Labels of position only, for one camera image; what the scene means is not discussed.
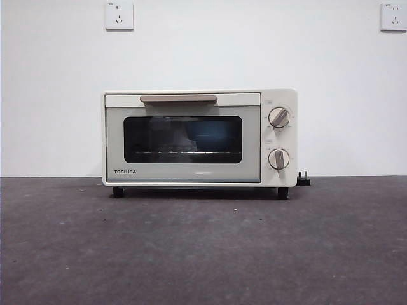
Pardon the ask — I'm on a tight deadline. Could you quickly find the beige timer knob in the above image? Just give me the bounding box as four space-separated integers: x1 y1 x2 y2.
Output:
268 148 290 170

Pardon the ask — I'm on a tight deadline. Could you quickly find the beige temperature knob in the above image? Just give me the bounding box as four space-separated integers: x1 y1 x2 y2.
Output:
268 107 291 128

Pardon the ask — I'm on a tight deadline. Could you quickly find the white wall socket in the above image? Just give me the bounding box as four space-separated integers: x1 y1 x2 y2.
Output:
106 1 134 32
380 3 407 32

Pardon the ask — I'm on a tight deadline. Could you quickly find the blue bowl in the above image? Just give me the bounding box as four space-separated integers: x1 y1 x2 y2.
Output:
186 122 237 151

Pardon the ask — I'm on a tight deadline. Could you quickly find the white Toshiba toaster oven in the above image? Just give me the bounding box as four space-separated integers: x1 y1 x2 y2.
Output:
101 88 299 200

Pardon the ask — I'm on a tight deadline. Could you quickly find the oven door with beige handle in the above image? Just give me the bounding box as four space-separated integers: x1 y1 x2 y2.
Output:
104 93 262 184

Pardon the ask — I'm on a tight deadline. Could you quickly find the black power plug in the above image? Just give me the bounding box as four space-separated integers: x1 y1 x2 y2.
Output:
297 170 312 187

